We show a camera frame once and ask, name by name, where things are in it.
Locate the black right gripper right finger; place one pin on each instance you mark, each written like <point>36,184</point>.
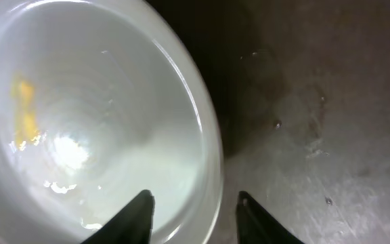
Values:
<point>255,225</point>

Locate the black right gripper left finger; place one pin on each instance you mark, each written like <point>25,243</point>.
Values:
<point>131,225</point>

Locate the light blue plate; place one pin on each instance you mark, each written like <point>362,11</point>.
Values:
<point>100,101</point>

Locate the brown serving tray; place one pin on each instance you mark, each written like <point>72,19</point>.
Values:
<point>301,89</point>

